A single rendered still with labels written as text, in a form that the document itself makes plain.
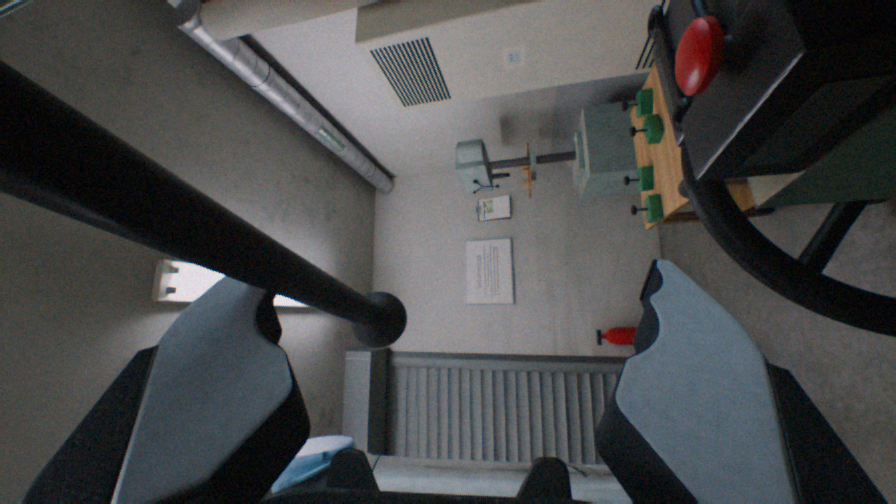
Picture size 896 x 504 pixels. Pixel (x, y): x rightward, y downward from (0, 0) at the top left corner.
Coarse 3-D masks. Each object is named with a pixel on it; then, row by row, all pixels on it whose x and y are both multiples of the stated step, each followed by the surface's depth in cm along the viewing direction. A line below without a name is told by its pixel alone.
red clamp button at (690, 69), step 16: (688, 32) 13; (704, 32) 12; (720, 32) 12; (688, 48) 13; (704, 48) 12; (720, 48) 12; (688, 64) 13; (704, 64) 13; (720, 64) 13; (688, 80) 14; (704, 80) 13
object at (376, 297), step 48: (0, 96) 3; (48, 96) 4; (0, 144) 3; (48, 144) 4; (96, 144) 4; (48, 192) 4; (96, 192) 4; (144, 192) 5; (192, 192) 6; (144, 240) 5; (192, 240) 6; (240, 240) 7; (288, 288) 9; (336, 288) 12; (384, 336) 19
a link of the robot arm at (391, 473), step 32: (320, 448) 41; (352, 448) 43; (288, 480) 37; (320, 480) 38; (384, 480) 38; (416, 480) 38; (448, 480) 38; (480, 480) 38; (512, 480) 38; (576, 480) 38; (608, 480) 38
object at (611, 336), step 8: (616, 328) 254; (624, 328) 252; (632, 328) 251; (600, 336) 256; (608, 336) 254; (616, 336) 250; (624, 336) 248; (632, 336) 247; (600, 344) 255; (616, 344) 253; (624, 344) 250; (632, 344) 249
